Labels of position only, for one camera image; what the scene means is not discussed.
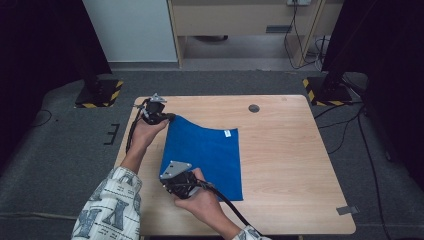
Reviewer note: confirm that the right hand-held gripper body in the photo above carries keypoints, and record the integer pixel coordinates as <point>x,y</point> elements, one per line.
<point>180,185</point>

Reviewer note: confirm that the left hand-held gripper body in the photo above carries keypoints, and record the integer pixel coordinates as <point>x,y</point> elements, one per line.
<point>154,111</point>

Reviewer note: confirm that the blue cloth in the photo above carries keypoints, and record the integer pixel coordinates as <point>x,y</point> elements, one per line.
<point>203,160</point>

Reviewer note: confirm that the person's left hand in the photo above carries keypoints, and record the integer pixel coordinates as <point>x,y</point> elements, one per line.
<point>143,136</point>

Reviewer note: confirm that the person's right hand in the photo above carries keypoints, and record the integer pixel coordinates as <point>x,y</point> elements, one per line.
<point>205,203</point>

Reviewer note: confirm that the black floor tape mark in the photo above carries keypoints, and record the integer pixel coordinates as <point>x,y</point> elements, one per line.
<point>113,133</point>

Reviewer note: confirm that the striped black stand base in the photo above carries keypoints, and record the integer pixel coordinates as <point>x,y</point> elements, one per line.
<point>328,93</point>
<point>100,95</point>

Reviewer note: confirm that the round dark table grommet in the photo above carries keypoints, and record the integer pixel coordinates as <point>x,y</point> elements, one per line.
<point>254,108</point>

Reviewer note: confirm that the white cabinet panel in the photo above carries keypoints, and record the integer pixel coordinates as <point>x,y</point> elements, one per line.
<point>130,30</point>

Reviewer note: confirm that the light wooden desk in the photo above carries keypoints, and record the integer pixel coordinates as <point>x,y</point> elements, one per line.
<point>233,16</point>

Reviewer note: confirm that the black curtain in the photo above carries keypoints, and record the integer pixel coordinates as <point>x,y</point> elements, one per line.
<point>383,50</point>
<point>40,50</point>

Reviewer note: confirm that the grey desk label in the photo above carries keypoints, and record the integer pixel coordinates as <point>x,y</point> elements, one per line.
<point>278,29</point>

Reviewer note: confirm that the grey tape strip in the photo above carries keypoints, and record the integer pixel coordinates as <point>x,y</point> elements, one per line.
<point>347,210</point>

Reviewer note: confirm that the white power strip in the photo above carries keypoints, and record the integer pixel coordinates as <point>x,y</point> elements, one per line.
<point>299,2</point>

